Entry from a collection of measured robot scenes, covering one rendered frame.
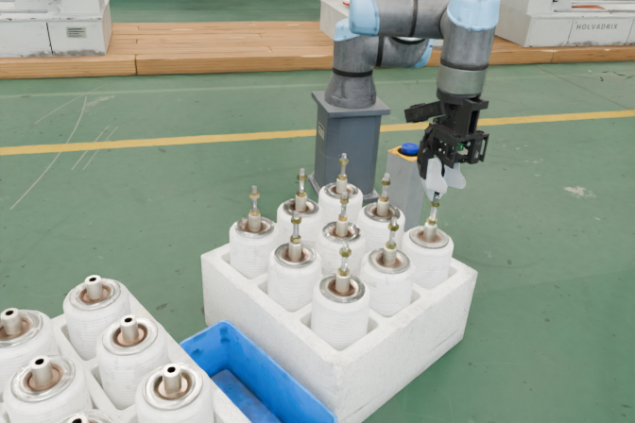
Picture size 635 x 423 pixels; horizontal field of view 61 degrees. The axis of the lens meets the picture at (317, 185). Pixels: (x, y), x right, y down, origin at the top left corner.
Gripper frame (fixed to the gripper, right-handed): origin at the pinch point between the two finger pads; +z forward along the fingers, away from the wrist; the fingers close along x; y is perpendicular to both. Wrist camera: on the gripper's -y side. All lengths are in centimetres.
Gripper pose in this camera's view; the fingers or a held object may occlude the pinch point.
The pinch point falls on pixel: (433, 191)
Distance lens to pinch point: 101.4
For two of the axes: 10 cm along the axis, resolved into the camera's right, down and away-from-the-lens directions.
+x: 8.8, -1.9, 4.4
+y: 4.7, 4.3, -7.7
